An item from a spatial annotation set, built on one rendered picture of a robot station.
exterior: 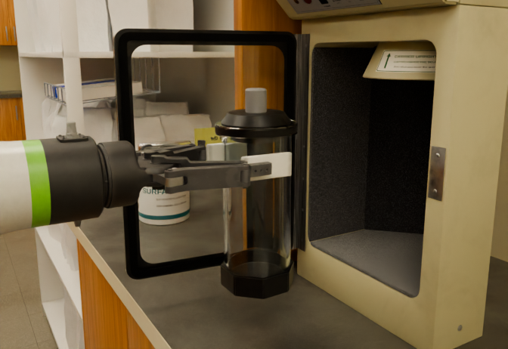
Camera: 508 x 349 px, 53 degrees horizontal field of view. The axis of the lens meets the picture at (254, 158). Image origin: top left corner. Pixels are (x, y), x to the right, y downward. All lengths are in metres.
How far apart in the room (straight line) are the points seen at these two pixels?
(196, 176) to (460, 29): 0.36
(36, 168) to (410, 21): 0.49
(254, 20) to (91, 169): 0.47
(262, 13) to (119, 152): 0.45
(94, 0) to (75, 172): 1.35
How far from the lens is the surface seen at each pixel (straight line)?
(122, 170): 0.56
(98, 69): 2.73
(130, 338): 1.12
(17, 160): 0.54
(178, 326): 0.83
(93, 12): 1.86
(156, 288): 0.95
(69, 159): 0.54
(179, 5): 1.94
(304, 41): 0.90
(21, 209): 0.54
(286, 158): 0.63
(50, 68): 2.69
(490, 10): 0.72
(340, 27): 0.82
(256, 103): 0.64
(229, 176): 0.56
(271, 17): 0.93
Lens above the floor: 1.35
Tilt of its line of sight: 12 degrees down
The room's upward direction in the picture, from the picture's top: straight up
